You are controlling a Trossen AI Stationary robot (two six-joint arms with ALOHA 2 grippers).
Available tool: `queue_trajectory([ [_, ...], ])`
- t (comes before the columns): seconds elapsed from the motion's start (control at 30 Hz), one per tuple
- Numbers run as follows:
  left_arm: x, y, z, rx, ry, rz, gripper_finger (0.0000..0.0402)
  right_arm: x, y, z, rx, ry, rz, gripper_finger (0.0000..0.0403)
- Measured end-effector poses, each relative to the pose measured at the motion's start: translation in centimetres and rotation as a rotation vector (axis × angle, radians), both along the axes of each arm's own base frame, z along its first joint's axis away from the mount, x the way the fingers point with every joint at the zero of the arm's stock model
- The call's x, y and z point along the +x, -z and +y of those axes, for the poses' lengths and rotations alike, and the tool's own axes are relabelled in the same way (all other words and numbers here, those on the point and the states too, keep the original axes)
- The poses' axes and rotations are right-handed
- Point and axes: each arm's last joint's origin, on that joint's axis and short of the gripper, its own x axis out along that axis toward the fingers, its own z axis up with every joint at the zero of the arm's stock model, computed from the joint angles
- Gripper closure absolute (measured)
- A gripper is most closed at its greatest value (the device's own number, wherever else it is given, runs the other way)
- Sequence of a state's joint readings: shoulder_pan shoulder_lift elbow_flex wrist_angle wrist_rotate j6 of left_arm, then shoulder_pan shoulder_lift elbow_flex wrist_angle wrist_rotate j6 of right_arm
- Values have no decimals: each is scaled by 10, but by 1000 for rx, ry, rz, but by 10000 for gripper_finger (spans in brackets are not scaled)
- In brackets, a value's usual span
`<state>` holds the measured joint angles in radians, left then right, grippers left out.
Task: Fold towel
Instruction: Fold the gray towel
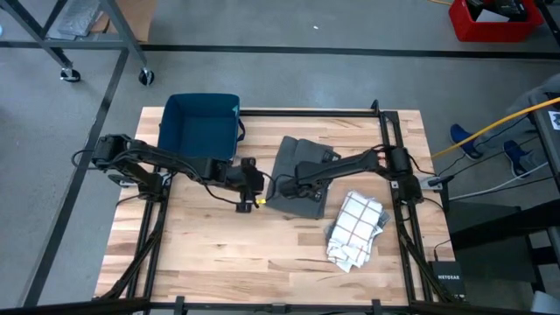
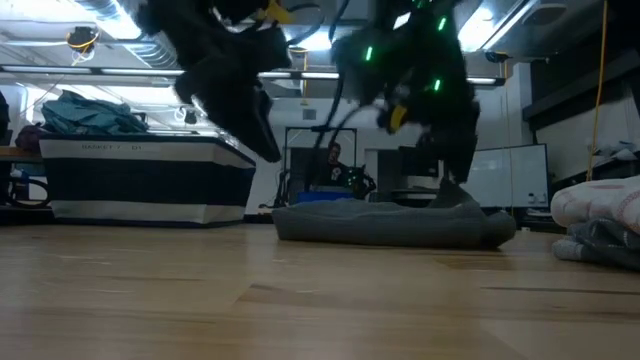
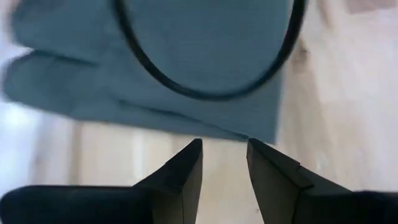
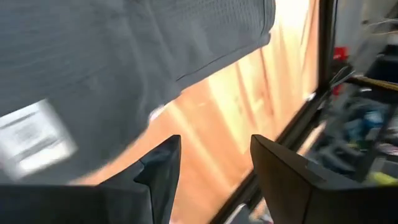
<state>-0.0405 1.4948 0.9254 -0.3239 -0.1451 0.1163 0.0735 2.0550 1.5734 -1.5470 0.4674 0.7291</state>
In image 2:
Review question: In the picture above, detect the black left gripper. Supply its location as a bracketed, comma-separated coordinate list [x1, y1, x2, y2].
[134, 0, 294, 164]

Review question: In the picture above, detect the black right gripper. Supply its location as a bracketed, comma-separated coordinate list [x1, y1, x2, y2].
[330, 0, 481, 184]

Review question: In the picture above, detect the plain grey towel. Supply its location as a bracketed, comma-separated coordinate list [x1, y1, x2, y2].
[272, 177, 517, 250]

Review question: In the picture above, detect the dark grey white-grid towel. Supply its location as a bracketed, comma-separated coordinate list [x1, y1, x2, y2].
[552, 217, 640, 274]

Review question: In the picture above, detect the black computer monitor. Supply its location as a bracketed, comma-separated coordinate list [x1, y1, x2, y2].
[397, 145, 441, 177]

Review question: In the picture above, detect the white board screen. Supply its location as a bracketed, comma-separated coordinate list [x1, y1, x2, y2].
[459, 143, 549, 209]

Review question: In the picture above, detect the person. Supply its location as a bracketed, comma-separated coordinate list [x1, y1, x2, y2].
[319, 142, 354, 189]

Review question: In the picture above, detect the bright blue storage box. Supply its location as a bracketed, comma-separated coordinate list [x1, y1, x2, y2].
[297, 186, 357, 205]

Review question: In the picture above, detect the navy blue fabric bin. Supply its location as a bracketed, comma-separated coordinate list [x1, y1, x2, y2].
[38, 133, 257, 229]

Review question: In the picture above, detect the teal clothes pile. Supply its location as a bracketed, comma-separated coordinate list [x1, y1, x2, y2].
[40, 89, 150, 135]

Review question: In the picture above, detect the dark backpack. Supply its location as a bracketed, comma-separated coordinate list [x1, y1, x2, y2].
[14, 123, 49, 154]

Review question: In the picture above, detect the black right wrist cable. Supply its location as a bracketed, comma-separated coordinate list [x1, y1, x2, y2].
[310, 74, 386, 151]

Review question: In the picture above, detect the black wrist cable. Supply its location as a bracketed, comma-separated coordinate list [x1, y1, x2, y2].
[310, 74, 386, 151]
[287, 2, 326, 49]

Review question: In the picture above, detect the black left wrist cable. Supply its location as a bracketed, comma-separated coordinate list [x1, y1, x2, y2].
[287, 2, 326, 49]

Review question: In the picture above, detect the silver ventilation duct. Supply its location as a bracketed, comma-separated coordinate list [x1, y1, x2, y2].
[74, 0, 241, 136]

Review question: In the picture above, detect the yellow cable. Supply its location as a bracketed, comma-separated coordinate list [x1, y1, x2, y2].
[585, 0, 609, 182]

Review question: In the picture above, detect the yellow black ceiling cable reel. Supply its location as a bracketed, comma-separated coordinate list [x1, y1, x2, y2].
[65, 25, 101, 66]

